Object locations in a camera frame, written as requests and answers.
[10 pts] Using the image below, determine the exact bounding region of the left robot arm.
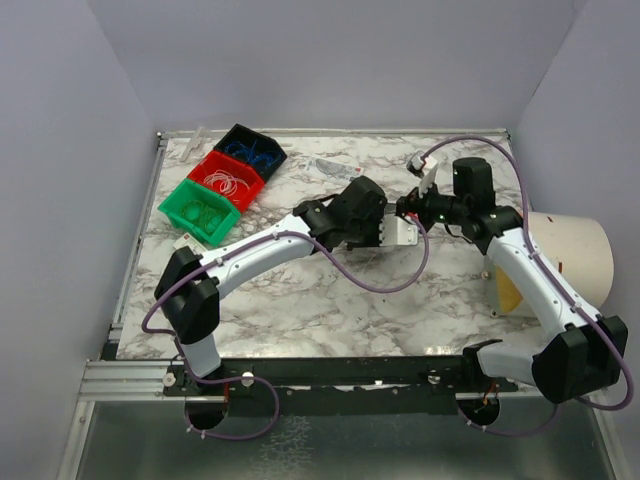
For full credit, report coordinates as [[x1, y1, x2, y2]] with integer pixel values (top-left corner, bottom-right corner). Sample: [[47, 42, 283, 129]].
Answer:
[[154, 176, 387, 378]]

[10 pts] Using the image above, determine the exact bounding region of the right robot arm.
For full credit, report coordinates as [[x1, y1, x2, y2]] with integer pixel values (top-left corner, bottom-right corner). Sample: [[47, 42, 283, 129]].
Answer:
[[396, 157, 628, 404]]

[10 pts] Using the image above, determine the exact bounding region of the flat printed packet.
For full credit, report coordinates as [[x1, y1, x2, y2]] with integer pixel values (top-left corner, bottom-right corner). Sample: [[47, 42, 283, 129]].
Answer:
[[301, 156, 364, 186]]

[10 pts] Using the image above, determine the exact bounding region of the red storage bin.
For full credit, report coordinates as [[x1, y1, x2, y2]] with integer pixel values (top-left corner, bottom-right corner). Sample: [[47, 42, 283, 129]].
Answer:
[[187, 150, 265, 213]]

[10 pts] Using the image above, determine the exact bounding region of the black storage bin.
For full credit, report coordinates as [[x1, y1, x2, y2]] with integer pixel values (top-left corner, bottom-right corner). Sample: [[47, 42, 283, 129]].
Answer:
[[213, 124, 287, 183]]

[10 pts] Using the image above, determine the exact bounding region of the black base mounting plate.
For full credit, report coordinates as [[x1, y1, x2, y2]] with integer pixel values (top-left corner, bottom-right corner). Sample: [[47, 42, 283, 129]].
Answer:
[[163, 354, 517, 417]]

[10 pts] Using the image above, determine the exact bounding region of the white cylindrical container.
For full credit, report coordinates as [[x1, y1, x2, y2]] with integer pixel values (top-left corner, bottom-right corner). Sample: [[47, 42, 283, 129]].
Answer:
[[482, 211, 614, 318]]

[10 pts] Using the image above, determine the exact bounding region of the green storage bin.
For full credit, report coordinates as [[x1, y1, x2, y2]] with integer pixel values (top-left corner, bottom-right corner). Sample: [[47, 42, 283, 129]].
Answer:
[[158, 179, 241, 247]]

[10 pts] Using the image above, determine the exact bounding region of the clear plastic piece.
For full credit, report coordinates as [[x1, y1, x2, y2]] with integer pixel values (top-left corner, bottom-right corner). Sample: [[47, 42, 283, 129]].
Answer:
[[181, 126, 205, 163]]

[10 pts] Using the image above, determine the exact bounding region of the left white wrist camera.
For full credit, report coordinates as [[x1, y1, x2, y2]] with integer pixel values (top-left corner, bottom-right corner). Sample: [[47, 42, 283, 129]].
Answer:
[[379, 214, 420, 247]]

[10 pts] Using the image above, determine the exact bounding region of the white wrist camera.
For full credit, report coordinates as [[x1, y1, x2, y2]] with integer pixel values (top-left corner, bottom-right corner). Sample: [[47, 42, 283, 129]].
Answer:
[[406, 152, 439, 197], [379, 214, 420, 247]]

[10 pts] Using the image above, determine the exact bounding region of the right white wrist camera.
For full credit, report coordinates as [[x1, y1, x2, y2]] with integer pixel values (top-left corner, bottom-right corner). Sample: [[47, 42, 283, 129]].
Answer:
[[406, 152, 439, 197]]

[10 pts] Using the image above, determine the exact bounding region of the white cable bundle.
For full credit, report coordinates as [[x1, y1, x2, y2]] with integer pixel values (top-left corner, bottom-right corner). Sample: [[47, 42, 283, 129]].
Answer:
[[205, 169, 251, 197]]

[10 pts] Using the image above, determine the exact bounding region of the blue cable bundle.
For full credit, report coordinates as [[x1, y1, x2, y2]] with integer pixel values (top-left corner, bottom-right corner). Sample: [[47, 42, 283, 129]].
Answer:
[[223, 139, 281, 169]]

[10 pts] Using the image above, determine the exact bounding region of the green cable bundle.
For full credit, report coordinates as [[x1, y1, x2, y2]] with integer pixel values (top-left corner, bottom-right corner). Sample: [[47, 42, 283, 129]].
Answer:
[[179, 199, 226, 234]]

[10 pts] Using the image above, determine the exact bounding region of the aluminium table edge rail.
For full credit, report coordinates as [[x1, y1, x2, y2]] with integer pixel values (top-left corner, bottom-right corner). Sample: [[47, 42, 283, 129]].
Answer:
[[156, 127, 510, 139]]

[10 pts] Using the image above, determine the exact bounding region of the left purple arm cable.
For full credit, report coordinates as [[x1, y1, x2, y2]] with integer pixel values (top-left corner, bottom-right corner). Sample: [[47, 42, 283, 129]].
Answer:
[[140, 219, 429, 441]]

